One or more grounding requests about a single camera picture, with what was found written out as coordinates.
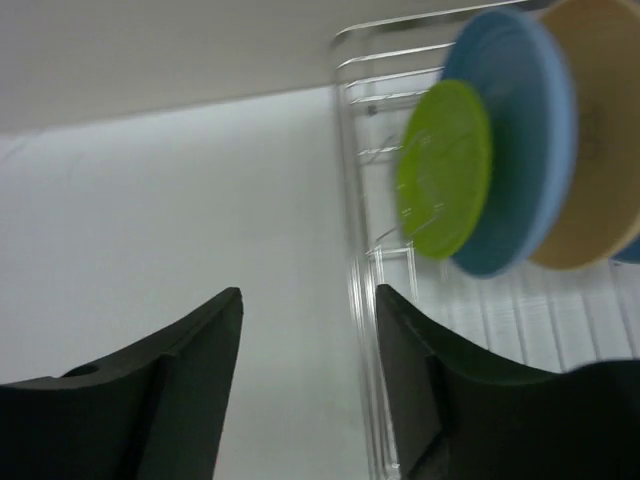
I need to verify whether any green plate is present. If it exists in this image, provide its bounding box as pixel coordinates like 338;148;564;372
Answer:
394;79;493;260

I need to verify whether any beige plate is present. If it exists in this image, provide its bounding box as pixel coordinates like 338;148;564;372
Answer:
531;1;639;270

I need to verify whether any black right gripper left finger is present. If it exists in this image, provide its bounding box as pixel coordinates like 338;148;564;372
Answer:
1;287;243;479

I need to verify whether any silver wire dish rack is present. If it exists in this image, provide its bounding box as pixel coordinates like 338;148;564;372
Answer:
330;1;639;479

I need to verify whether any light blue plate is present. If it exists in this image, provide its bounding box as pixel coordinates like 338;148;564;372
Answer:
442;6;578;278

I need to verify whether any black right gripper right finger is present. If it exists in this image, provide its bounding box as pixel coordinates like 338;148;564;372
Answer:
376;284;639;479

